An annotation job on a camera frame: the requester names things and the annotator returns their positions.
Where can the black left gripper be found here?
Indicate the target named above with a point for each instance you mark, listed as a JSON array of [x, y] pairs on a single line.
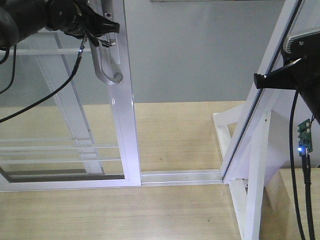
[[76, 18]]

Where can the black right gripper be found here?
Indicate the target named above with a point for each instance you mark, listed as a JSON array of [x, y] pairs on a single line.
[[296, 75]]

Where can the grey metal door handle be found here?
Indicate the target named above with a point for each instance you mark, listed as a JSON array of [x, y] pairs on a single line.
[[107, 72]]

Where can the white framed sliding glass door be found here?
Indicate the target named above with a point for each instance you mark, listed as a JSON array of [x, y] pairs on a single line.
[[61, 127]]

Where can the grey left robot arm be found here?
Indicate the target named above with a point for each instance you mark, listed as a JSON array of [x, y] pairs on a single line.
[[20, 19]]

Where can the grey door lock plate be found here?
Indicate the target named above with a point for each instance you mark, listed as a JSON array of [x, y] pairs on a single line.
[[114, 49]]

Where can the aluminium floor door track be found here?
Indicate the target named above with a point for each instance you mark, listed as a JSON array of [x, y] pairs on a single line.
[[181, 178]]

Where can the green circuit board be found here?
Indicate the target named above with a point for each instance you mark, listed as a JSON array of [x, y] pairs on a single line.
[[305, 144]]

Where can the light wooden base board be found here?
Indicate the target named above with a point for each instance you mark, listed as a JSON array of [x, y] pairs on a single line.
[[171, 136]]

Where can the light wooden box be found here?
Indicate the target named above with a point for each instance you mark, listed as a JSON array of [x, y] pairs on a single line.
[[278, 219]]

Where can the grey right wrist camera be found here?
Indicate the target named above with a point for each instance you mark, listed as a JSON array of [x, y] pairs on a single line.
[[302, 43]]

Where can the white door jamb frame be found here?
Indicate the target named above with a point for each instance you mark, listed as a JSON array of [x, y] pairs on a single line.
[[295, 16]]

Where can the white support brace bracket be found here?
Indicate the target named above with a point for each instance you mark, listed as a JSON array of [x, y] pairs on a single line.
[[245, 175]]

